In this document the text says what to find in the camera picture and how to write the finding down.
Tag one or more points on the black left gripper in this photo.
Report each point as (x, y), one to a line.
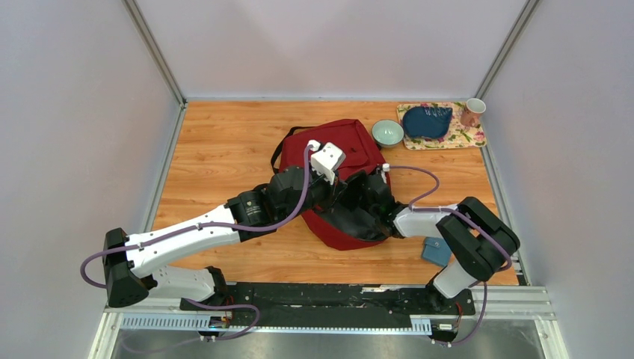
(333, 191)

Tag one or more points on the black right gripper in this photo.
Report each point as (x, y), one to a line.
(353, 185)

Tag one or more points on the red student backpack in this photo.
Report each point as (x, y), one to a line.
(334, 226)

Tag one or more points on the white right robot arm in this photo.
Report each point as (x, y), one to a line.
(480, 242)

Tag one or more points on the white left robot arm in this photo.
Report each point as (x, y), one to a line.
(138, 266)

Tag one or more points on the pale blue ceramic bowl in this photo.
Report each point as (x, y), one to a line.
(387, 133)

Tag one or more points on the dark blue pencil pouch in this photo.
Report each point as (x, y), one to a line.
(427, 122)

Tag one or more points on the teal blue wallet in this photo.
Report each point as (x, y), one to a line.
(436, 251)

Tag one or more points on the pink mug white inside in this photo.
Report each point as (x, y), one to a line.
(473, 110)

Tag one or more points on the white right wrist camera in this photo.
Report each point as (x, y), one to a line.
(385, 173)

